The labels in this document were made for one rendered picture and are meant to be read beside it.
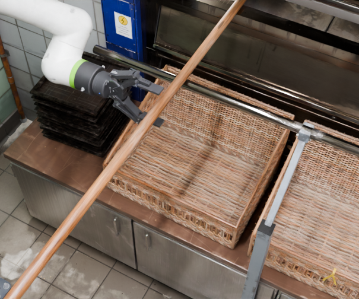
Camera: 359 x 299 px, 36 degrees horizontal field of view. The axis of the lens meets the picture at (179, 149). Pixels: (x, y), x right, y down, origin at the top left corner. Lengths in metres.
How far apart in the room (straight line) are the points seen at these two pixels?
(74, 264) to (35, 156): 0.62
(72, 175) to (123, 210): 0.27
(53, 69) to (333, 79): 0.93
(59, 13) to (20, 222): 1.43
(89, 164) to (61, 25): 0.75
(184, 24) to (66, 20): 0.57
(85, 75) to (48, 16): 0.19
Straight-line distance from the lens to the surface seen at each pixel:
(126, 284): 2.59
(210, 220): 1.92
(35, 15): 1.61
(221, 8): 1.94
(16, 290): 1.30
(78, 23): 1.67
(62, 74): 1.67
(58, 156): 2.28
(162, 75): 1.70
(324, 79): 1.96
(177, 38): 2.11
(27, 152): 2.32
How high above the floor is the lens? 2.35
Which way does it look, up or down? 52 degrees down
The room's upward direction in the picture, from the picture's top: 1 degrees clockwise
